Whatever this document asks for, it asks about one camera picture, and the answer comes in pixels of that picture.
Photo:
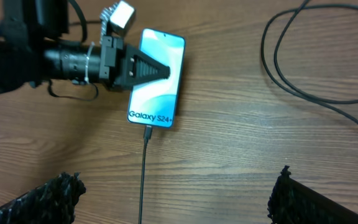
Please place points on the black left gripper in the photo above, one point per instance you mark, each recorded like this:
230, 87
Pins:
124, 66

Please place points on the Galaxy smartphone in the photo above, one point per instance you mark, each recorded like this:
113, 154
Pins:
154, 103

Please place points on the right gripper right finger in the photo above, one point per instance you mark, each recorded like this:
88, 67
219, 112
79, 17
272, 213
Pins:
294, 203

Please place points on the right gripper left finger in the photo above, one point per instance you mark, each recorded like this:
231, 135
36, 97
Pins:
52, 202

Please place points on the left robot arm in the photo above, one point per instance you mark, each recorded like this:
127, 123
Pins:
42, 41

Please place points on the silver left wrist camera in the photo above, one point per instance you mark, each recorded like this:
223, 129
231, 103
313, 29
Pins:
117, 19

